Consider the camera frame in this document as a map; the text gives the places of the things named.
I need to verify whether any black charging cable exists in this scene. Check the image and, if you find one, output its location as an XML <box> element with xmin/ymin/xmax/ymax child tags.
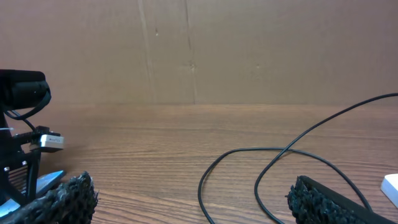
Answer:
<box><xmin>197</xmin><ymin>92</ymin><xmax>398</xmax><ymax>224</ymax></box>

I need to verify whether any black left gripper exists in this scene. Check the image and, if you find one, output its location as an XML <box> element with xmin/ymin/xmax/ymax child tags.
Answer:
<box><xmin>1</xmin><ymin>126</ymin><xmax>61</xmax><ymax>205</ymax></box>

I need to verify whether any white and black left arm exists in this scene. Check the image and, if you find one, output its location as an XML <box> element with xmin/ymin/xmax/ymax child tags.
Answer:
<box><xmin>1</xmin><ymin>69</ymin><xmax>65</xmax><ymax>205</ymax></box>

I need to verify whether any white power strip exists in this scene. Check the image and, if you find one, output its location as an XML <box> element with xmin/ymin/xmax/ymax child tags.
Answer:
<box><xmin>381</xmin><ymin>174</ymin><xmax>398</xmax><ymax>208</ymax></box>

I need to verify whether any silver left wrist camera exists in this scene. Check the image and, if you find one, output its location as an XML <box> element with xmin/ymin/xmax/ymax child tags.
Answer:
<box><xmin>29</xmin><ymin>134</ymin><xmax>64</xmax><ymax>153</ymax></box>

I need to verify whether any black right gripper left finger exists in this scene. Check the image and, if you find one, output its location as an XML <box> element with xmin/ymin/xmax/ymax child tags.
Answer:
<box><xmin>1</xmin><ymin>171</ymin><xmax>98</xmax><ymax>224</ymax></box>

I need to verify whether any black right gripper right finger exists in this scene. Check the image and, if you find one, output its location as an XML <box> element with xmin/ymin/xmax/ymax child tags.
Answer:
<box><xmin>286</xmin><ymin>175</ymin><xmax>396</xmax><ymax>224</ymax></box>

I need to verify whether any blue Galaxy smartphone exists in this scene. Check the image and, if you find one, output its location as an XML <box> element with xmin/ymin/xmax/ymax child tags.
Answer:
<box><xmin>1</xmin><ymin>170</ymin><xmax>66</xmax><ymax>219</ymax></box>

